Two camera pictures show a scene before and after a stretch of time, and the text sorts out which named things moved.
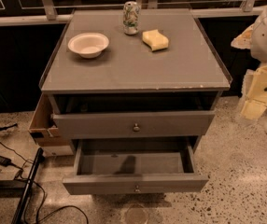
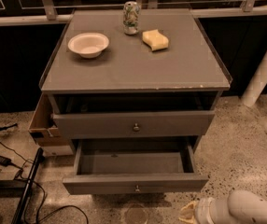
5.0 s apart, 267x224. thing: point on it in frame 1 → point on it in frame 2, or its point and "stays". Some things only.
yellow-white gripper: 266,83 → 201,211
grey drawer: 134,166 stays
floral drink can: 132,14 stays
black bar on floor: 27,187 stays
